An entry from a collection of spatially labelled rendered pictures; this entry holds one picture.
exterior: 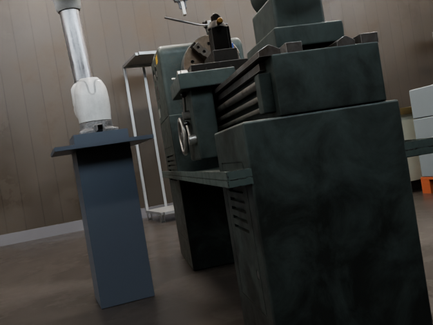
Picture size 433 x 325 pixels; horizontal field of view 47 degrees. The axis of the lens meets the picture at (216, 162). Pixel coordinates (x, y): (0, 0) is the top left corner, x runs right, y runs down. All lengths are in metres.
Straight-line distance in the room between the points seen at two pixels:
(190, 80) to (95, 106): 0.69
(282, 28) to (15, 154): 4.88
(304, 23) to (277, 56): 0.19
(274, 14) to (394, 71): 6.57
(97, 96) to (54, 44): 3.80
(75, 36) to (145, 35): 3.71
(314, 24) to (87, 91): 1.31
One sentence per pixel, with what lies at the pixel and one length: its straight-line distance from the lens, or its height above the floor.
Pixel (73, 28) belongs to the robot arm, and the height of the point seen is 1.36.
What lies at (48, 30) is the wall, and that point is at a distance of 6.25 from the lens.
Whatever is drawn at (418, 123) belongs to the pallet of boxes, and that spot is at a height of 0.60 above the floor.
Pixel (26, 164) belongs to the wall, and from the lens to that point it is 5.99.
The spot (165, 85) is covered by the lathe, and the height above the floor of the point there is 1.03.
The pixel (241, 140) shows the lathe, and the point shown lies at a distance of 1.30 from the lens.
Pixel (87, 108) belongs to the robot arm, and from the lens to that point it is 2.43.
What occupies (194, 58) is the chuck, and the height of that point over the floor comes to 1.12.
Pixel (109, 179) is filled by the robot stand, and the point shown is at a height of 0.58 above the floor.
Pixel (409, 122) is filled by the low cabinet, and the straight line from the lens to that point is 4.99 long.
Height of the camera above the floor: 0.61
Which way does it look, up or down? 1 degrees down
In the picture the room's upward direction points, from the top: 9 degrees counter-clockwise
